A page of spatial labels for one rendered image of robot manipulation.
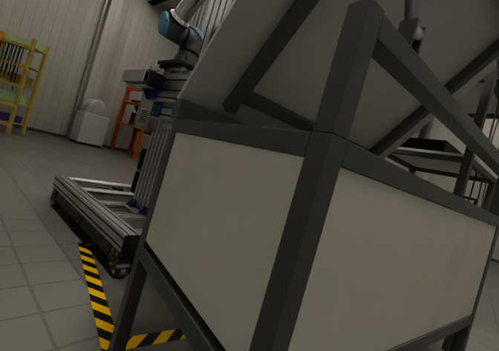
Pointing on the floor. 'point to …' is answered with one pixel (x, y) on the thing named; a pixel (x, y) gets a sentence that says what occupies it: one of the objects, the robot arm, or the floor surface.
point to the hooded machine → (90, 124)
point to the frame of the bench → (279, 309)
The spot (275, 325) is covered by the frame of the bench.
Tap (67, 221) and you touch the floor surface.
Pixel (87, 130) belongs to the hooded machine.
